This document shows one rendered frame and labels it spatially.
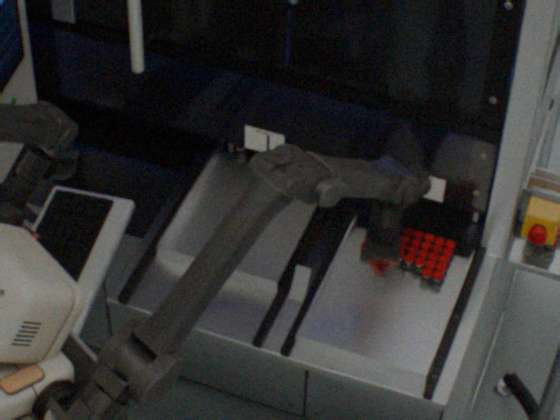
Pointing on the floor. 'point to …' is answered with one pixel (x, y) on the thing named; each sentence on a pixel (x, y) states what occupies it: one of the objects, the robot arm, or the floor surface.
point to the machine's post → (508, 179)
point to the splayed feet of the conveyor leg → (511, 385)
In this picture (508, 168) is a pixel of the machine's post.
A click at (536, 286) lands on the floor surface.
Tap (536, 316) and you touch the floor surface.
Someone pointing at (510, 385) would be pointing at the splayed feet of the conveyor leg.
